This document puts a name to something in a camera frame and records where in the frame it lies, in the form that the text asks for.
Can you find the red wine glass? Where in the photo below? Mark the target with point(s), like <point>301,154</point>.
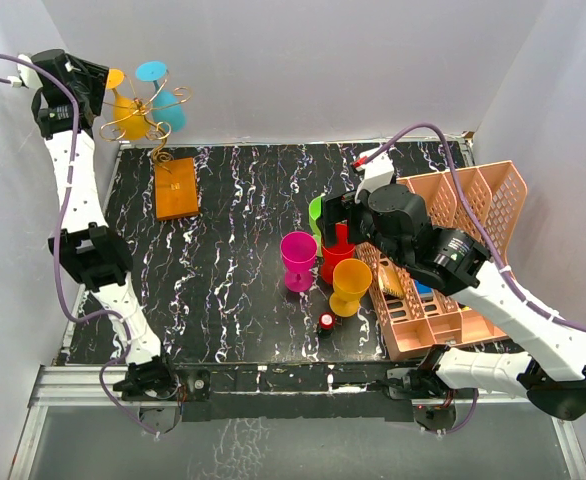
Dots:
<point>333,255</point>

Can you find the orange wooden rack base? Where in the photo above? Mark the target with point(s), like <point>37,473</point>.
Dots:
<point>176,190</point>

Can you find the red black push button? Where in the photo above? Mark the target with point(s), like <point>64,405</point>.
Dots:
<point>325,325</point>

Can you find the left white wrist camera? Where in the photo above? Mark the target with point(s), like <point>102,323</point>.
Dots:
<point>26,76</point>

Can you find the orange wine glass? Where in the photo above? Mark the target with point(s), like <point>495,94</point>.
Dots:
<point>351,280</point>
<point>128,123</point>

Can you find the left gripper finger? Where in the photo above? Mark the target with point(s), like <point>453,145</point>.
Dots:
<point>86,73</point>
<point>91,100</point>

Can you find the gold wire glass rack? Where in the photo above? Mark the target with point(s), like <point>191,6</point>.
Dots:
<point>158,132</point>

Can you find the teal wine glass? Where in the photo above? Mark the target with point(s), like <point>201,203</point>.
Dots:
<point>166,104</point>

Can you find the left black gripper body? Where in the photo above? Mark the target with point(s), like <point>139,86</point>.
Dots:
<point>80,88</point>

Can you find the magenta wine glass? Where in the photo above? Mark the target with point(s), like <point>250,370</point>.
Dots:
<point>298,251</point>

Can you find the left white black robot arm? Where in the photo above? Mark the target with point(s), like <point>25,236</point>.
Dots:
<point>94,255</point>

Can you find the blue white box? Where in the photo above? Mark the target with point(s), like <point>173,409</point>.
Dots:
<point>423,290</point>

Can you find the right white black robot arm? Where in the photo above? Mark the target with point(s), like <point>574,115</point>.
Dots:
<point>551,369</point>

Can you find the yellow book in organizer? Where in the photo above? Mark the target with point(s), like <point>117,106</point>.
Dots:
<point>389,282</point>

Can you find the green wine glass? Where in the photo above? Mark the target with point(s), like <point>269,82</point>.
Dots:
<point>314,212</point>

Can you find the pink plastic file organizer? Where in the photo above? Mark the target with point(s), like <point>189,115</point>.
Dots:
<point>410,326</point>

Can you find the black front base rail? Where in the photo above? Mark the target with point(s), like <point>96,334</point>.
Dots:
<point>308,390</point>

